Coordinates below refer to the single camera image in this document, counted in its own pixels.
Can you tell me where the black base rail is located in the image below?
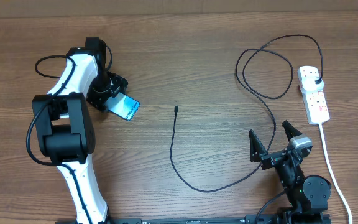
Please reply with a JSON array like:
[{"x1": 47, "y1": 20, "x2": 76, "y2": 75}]
[{"x1": 55, "y1": 214, "x2": 332, "y2": 224}]

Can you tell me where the white power strip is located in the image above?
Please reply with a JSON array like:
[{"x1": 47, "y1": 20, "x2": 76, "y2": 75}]
[{"x1": 298, "y1": 65, "x2": 330, "y2": 125}]

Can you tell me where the blue Galaxy smartphone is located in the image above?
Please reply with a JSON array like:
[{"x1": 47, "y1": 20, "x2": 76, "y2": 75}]
[{"x1": 106, "y1": 93, "x2": 140, "y2": 121}]

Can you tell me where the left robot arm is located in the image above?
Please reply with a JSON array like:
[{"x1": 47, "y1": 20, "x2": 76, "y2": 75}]
[{"x1": 26, "y1": 37, "x2": 139, "y2": 223}]

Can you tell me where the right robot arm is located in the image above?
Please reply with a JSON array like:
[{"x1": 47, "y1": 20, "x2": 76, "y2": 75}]
[{"x1": 245, "y1": 121, "x2": 331, "y2": 223}]

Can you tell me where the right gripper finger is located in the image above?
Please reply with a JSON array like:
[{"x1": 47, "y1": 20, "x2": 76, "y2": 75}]
[
  {"x1": 282, "y1": 120, "x2": 303, "y2": 141},
  {"x1": 249, "y1": 129, "x2": 267, "y2": 162}
]

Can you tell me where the black USB charging cable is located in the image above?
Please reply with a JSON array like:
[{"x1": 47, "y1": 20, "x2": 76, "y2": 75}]
[{"x1": 170, "y1": 34, "x2": 324, "y2": 194}]

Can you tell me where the white power strip cord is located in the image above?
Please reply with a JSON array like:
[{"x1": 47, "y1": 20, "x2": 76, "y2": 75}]
[{"x1": 318, "y1": 123, "x2": 354, "y2": 224}]

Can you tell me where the white charger plug adapter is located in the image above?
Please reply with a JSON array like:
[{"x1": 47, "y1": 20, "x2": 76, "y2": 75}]
[{"x1": 300, "y1": 77, "x2": 324, "y2": 94}]

